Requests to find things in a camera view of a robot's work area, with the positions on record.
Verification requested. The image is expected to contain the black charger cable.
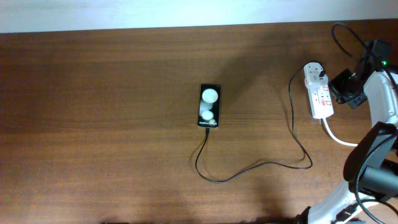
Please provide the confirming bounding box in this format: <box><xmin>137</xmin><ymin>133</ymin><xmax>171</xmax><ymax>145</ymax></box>
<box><xmin>195</xmin><ymin>60</ymin><xmax>326</xmax><ymax>184</ymax></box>

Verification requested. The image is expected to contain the black flip smartphone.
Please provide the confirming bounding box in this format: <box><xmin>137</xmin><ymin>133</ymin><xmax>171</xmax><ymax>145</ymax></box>
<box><xmin>197</xmin><ymin>84</ymin><xmax>221</xmax><ymax>129</ymax></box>

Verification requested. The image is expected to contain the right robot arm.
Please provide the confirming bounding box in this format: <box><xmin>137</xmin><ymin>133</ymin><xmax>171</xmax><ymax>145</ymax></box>
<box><xmin>294</xmin><ymin>40</ymin><xmax>397</xmax><ymax>223</ymax></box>

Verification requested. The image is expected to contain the white charger adapter plug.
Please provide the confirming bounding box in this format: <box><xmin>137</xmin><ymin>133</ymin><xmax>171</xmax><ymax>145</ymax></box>
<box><xmin>303</xmin><ymin>62</ymin><xmax>328</xmax><ymax>89</ymax></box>

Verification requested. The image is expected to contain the white power strip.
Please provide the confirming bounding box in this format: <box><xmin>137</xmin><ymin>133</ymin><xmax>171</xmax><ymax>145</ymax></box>
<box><xmin>307</xmin><ymin>84</ymin><xmax>334</xmax><ymax>119</ymax></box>

